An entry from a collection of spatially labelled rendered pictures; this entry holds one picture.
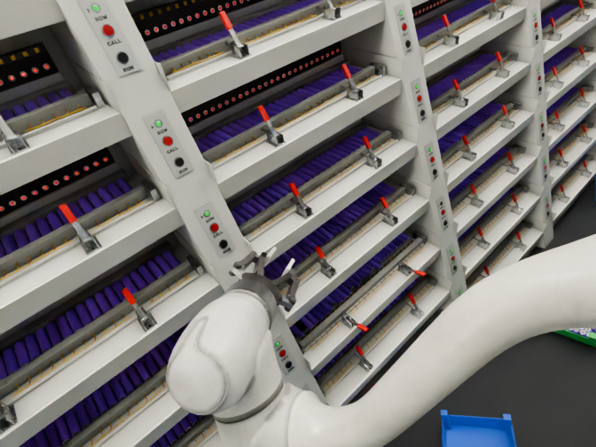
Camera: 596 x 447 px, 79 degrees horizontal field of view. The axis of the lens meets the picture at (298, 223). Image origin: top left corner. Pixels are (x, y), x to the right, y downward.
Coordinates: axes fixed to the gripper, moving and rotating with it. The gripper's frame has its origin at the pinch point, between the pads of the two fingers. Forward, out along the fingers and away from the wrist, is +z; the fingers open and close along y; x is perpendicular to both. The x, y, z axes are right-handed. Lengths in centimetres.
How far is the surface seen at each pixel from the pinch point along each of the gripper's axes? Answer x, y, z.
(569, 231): 47, 111, 119
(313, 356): -25.5, 22.4, 17.9
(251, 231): -1.4, -9.8, 10.7
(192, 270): -12.7, -15.6, -0.3
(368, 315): -10.9, 31.2, 29.6
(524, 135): 68, 58, 97
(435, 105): 53, 15, 58
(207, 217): 1.7, -17.1, -4.1
